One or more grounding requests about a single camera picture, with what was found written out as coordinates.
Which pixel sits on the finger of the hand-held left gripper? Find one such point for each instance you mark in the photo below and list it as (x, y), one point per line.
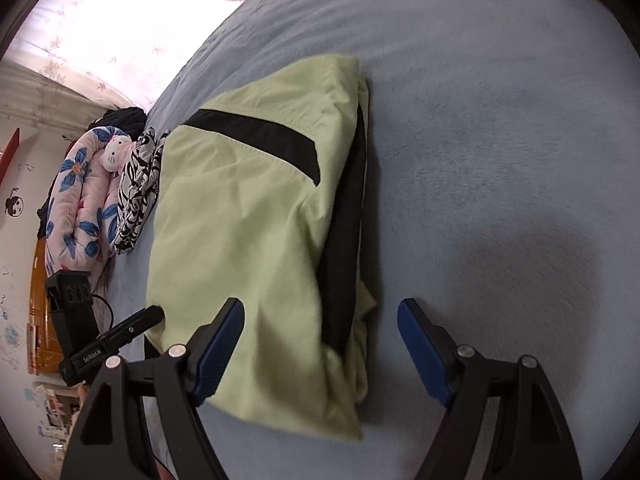
(145, 317)

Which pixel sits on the green and black hooded jacket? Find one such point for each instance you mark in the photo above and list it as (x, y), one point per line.
(240, 220)

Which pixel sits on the orange wooden panel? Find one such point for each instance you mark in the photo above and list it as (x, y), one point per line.
(45, 310)

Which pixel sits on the blue bed sheet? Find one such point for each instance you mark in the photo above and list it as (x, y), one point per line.
(500, 160)

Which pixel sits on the sheer leaf print curtain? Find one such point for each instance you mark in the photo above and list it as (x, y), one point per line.
(90, 60)

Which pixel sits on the black fuzzy cloth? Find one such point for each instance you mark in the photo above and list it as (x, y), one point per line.
(125, 117)

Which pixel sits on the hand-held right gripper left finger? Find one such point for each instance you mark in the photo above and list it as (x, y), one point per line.
(220, 350)

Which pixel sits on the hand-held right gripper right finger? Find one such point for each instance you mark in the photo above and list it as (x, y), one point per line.
(425, 355)

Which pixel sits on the black and white printed garment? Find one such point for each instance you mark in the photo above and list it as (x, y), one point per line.
(132, 195)

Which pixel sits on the white cat plush toy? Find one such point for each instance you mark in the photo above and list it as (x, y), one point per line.
(114, 152)

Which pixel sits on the black round wall sticker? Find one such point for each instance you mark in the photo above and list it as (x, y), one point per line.
(15, 205)

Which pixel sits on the floral pink quilt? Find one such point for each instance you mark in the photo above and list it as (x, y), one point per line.
(75, 200)

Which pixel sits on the red wall decoration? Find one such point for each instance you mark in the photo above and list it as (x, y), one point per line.
(10, 155)

